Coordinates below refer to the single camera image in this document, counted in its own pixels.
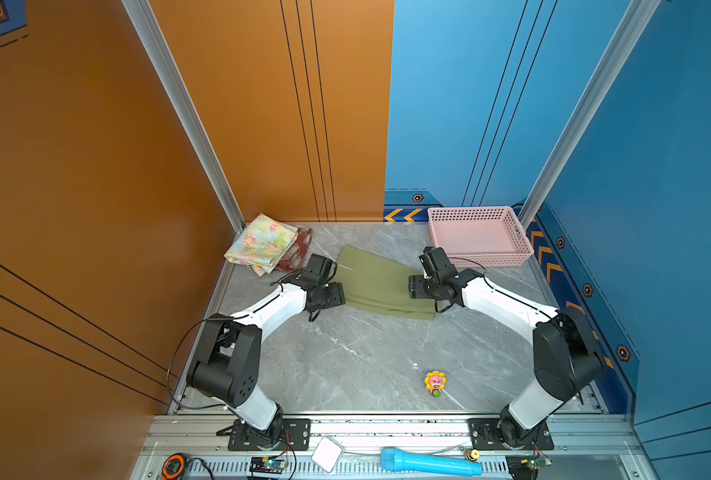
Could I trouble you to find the olive green skirt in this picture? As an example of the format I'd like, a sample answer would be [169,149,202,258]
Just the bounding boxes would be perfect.
[334,246,437,321]

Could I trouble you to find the red plaid skirt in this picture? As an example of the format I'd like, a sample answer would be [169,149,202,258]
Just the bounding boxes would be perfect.
[275,227,313,273]

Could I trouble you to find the pink perforated plastic basket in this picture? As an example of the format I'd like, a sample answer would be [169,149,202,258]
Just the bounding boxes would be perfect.
[427,206,533,267]

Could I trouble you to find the floral pastel skirt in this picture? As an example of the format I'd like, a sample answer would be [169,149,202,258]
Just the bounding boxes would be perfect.
[224,214,299,276]

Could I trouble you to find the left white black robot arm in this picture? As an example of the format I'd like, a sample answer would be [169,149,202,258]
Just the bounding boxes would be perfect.
[186,282,346,448]

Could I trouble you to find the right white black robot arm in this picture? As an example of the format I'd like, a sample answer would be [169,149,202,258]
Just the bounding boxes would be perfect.
[409,247,607,449]

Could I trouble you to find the yellow sunflower toy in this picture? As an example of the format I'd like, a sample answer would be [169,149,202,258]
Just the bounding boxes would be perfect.
[425,371,447,398]

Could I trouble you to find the white square card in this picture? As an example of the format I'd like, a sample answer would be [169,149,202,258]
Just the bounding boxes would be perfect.
[311,436,345,474]

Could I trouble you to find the small brass cylinder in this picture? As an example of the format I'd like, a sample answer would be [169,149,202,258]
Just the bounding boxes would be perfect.
[465,449,481,462]

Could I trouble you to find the cyan toy microphone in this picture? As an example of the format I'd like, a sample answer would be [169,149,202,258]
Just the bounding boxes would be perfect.
[379,448,483,477]

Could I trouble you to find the left green circuit board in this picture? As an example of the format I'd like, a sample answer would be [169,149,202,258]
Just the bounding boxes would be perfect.
[249,457,290,478]

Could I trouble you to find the green circuit board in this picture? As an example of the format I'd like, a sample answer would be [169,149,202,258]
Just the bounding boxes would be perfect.
[249,457,290,478]
[521,455,553,471]

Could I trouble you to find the right green circuit board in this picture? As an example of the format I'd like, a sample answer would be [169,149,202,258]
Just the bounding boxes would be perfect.
[521,455,553,471]

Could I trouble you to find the orange black tape measure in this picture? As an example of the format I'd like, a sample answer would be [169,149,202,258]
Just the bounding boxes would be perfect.
[161,453,189,480]

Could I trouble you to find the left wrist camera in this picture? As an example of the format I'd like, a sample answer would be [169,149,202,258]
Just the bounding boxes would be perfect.
[302,254,337,285]

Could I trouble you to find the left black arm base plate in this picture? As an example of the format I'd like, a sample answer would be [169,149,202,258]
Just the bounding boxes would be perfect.
[228,418,312,452]

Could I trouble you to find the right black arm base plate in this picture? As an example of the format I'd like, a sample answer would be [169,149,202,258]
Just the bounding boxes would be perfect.
[467,418,555,451]

